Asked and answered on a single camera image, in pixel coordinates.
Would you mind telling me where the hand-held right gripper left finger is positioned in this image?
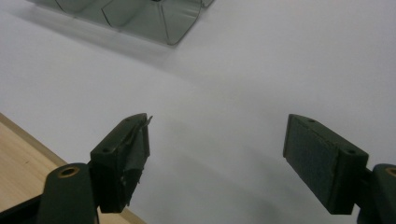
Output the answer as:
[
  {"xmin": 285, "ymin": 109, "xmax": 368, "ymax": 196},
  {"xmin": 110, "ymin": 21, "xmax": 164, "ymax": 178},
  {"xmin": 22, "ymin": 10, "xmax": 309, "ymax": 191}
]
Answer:
[{"xmin": 89, "ymin": 112, "xmax": 153, "ymax": 215}]

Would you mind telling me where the white table mat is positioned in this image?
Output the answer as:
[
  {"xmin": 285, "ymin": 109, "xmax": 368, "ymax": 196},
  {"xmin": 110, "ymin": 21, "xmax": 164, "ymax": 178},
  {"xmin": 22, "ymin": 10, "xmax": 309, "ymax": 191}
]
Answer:
[{"xmin": 0, "ymin": 0, "xmax": 396, "ymax": 224}]

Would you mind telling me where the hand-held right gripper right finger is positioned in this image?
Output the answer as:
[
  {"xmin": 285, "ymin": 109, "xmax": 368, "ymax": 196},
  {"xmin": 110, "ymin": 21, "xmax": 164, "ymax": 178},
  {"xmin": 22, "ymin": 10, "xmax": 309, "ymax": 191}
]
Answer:
[{"xmin": 282, "ymin": 113, "xmax": 370, "ymax": 216}]

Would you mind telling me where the clear grey divided organizer box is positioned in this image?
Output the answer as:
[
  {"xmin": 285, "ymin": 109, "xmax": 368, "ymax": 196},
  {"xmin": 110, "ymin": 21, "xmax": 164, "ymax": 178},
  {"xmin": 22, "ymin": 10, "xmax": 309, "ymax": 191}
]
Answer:
[{"xmin": 26, "ymin": 0, "xmax": 216, "ymax": 47}]

